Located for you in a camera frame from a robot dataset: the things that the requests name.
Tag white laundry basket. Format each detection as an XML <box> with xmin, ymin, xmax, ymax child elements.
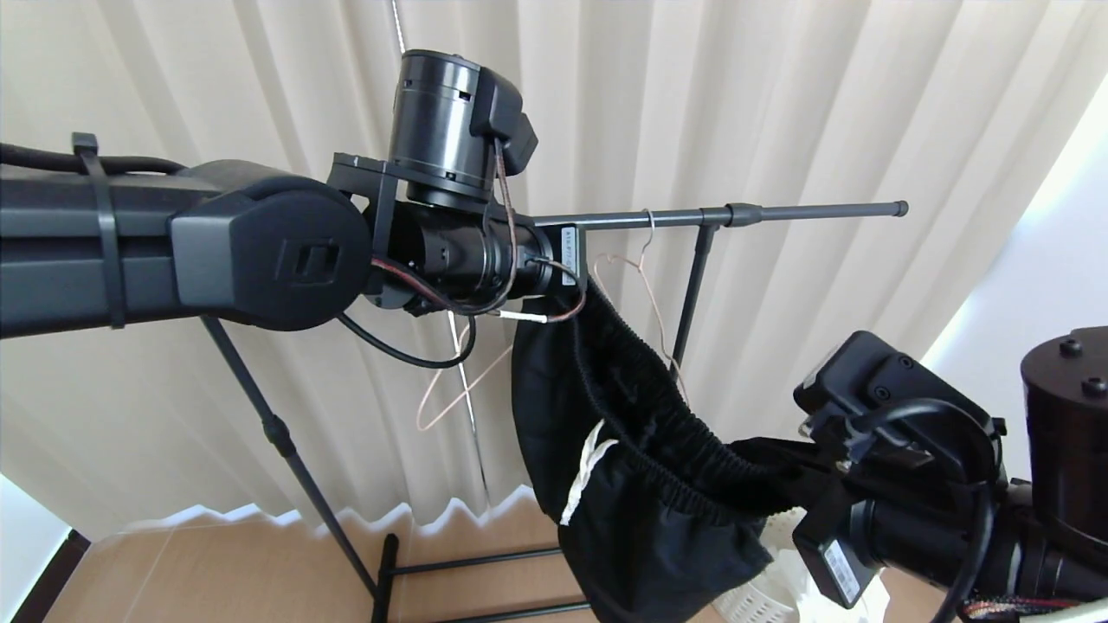
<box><xmin>710</xmin><ymin>509</ymin><xmax>892</xmax><ymax>623</ymax></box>

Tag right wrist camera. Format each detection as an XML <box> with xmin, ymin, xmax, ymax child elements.
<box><xmin>795</xmin><ymin>331</ymin><xmax>1010</xmax><ymax>508</ymax></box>

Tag beige curtain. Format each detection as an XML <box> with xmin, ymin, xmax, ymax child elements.
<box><xmin>0</xmin><ymin>0</ymin><xmax>1108</xmax><ymax>539</ymax></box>

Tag black clothes rack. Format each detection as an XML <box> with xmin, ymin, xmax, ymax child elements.
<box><xmin>201</xmin><ymin>200</ymin><xmax>910</xmax><ymax>623</ymax></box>

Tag pink clothes hanger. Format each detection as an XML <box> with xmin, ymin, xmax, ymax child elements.
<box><xmin>591</xmin><ymin>209</ymin><xmax>693</xmax><ymax>409</ymax></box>
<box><xmin>415</xmin><ymin>322</ymin><xmax>520</xmax><ymax>434</ymax></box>

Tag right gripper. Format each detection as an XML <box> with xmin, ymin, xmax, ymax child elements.
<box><xmin>792</xmin><ymin>495</ymin><xmax>1108</xmax><ymax>611</ymax></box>

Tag black shorts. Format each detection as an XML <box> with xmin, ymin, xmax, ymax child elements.
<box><xmin>511</xmin><ymin>290</ymin><xmax>854</xmax><ymax>623</ymax></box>

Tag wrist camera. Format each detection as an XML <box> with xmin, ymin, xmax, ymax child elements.
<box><xmin>470</xmin><ymin>67</ymin><xmax>539</xmax><ymax>177</ymax></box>
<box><xmin>795</xmin><ymin>331</ymin><xmax>1010</xmax><ymax>508</ymax></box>

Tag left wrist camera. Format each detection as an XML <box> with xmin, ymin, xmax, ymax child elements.
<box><xmin>470</xmin><ymin>67</ymin><xmax>539</xmax><ymax>177</ymax></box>

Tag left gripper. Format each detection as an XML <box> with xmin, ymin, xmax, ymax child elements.
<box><xmin>370</xmin><ymin>202</ymin><xmax>592</xmax><ymax>318</ymax></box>

